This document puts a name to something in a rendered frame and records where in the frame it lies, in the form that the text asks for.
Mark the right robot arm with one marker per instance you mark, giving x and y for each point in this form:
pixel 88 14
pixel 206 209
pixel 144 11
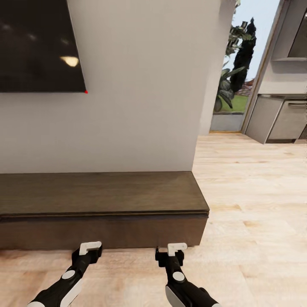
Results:
pixel 179 292

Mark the dishwasher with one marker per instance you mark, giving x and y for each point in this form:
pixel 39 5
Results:
pixel 290 121

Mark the fixed window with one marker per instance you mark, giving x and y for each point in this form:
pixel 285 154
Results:
pixel 253 26

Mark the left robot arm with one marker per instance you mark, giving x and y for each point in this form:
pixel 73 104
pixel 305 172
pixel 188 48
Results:
pixel 64 291

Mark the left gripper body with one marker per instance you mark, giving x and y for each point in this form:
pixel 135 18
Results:
pixel 89 258

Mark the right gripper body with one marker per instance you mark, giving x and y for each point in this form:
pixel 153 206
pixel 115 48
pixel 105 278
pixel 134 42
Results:
pixel 165 260

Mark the wall mounted tv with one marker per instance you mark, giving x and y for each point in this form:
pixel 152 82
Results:
pixel 38 51

